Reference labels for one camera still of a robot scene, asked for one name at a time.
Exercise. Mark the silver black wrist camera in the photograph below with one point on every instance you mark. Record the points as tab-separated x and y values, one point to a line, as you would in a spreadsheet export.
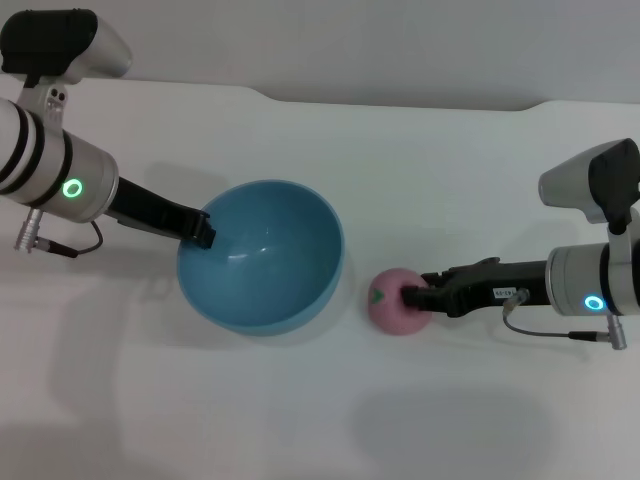
570	185
95	45

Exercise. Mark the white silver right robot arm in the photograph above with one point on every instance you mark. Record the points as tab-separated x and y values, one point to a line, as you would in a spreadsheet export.
575	280

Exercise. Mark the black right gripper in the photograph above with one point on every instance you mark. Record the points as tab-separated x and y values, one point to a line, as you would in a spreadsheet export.
490	285

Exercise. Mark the blue bowl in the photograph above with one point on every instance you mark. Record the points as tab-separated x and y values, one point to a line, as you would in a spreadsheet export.
265	270

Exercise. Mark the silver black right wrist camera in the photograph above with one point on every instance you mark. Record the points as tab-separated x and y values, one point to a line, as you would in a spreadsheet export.
570	185

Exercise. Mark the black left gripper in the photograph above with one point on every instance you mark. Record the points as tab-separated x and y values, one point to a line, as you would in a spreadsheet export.
150	210

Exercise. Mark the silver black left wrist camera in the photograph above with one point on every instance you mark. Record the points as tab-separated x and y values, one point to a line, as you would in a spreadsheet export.
95	45

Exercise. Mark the pink peach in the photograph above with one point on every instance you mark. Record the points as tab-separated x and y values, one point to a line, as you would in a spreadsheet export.
390	310

